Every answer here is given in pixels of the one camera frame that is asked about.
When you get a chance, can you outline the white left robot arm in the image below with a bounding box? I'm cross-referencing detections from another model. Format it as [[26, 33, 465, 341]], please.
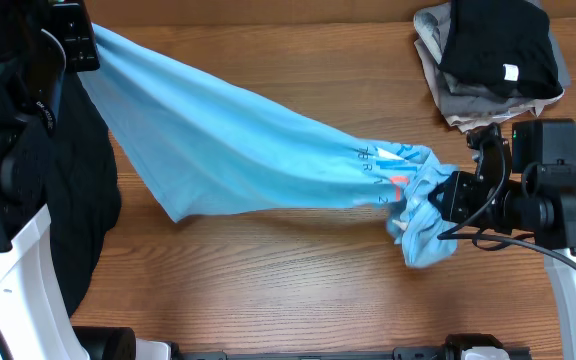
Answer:
[[0, 1, 179, 359]]

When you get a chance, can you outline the light blue t-shirt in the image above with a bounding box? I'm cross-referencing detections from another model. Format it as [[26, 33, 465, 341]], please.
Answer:
[[81, 27, 457, 268]]

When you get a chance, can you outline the black garment on left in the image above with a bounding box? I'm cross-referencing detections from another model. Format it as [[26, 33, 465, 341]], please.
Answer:
[[46, 74, 121, 315]]

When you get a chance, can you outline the folded grey garment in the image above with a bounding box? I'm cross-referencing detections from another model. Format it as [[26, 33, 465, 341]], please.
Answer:
[[413, 1, 570, 115]]

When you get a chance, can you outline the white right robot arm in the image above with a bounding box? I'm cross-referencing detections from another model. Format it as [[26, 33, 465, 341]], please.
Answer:
[[428, 119, 576, 359]]

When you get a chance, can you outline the folded beige garment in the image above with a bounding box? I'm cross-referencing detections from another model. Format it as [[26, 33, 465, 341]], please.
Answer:
[[414, 39, 564, 133]]

